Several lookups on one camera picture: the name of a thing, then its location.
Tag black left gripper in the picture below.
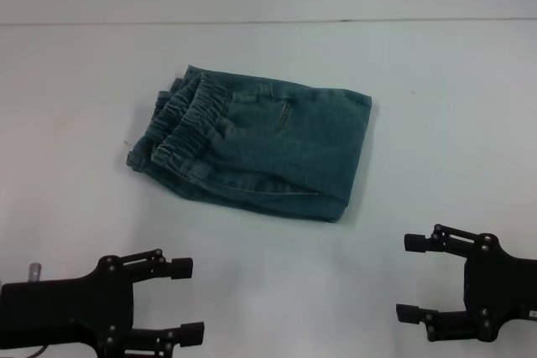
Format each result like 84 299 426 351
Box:
0 248 206 358

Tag blue denim shorts with cartoon print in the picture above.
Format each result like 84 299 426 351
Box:
125 65 373 224

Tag thin black cable with plug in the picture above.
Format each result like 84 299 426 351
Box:
24 262 50 357

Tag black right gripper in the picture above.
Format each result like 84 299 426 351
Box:
395 224 537 343

